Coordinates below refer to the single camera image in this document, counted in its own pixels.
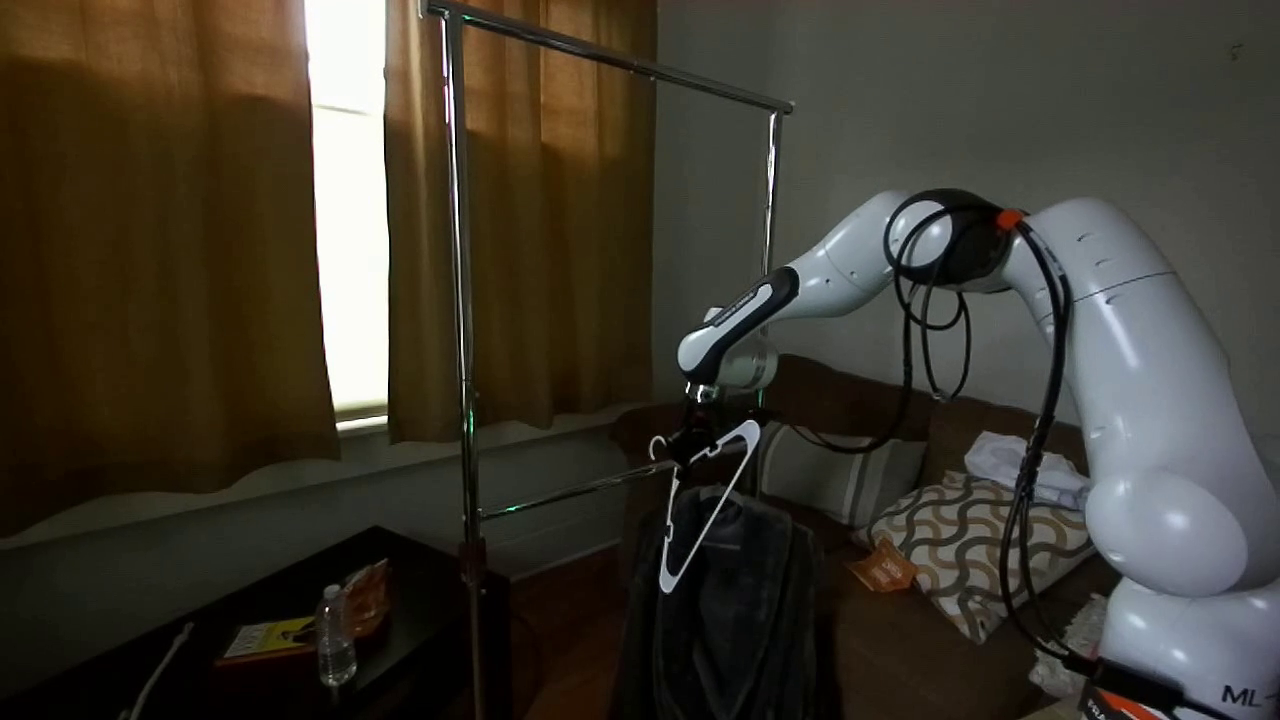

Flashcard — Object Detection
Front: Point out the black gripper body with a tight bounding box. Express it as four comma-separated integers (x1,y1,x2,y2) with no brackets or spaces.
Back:
675,375,761,440

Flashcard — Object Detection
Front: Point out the white plastic coat hanger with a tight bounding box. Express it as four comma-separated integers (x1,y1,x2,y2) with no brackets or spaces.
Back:
650,415,767,600

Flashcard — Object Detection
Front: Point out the grey striped pillow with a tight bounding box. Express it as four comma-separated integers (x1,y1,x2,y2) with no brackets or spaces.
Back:
755,415,931,531

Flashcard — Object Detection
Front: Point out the dark hanging garment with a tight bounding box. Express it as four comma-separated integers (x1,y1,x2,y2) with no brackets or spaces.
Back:
610,481,849,720

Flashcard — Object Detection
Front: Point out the small orange packet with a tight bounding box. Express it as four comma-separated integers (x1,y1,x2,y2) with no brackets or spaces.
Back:
849,546,923,600

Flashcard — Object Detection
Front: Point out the narrow brown curtain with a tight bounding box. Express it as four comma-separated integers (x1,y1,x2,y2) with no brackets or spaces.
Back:
384,0,662,448

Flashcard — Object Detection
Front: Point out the wavy patterned pillow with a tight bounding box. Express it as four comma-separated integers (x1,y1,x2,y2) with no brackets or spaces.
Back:
863,468,1102,650

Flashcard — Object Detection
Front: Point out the brown sofa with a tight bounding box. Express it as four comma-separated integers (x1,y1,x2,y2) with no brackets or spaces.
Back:
612,353,1134,720

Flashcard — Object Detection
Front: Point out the metal garment rack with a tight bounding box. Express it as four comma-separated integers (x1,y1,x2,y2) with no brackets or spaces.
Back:
420,0,799,720

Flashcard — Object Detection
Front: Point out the crumpled white cloth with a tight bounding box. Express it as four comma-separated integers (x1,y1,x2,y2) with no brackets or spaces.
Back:
961,428,1094,516

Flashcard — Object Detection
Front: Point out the black low table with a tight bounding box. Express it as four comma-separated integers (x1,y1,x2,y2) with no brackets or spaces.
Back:
0,525,522,720

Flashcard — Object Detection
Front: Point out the orange snack bag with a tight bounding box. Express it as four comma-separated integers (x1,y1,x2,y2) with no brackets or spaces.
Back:
336,557,400,650

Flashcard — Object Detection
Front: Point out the clear plastic water bottle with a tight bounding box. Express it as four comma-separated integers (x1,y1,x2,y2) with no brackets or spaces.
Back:
312,581,365,691

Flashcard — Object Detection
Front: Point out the bright window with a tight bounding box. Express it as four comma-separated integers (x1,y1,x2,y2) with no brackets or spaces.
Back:
300,0,398,434

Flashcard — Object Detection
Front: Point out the white window ledge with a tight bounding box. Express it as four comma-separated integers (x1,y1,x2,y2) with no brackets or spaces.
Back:
0,399,671,677

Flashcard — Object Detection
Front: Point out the wide brown curtain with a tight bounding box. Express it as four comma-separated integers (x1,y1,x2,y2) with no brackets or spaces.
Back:
0,0,346,538

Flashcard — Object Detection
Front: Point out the thin pale rod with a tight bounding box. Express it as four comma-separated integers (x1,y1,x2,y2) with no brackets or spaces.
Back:
122,618,200,720

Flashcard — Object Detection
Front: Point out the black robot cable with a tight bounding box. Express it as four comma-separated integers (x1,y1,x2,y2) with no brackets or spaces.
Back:
795,187,1112,673

